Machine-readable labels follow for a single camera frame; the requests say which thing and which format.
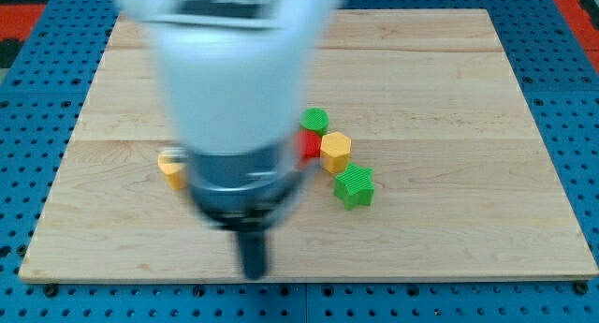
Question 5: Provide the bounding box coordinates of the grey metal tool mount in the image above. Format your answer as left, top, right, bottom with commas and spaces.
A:
187, 141, 305, 231

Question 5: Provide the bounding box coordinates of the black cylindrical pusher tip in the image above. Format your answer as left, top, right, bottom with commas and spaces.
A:
237, 228, 269, 280

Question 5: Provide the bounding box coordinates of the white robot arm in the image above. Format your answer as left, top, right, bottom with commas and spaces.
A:
114, 0, 344, 280

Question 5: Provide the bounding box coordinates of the green star block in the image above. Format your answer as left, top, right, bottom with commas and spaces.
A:
333, 162, 375, 211

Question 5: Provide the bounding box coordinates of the yellow block left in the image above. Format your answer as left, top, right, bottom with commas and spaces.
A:
157, 148, 187, 190

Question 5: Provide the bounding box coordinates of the red block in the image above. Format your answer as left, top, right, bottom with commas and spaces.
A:
298, 129, 321, 162

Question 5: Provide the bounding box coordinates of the yellow hexagon block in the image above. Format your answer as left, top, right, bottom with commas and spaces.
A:
320, 132, 352, 173

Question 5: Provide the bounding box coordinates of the green cylinder block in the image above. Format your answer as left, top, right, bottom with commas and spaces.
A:
299, 108, 329, 137

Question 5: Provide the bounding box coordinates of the wooden board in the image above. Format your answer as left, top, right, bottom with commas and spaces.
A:
19, 9, 598, 284

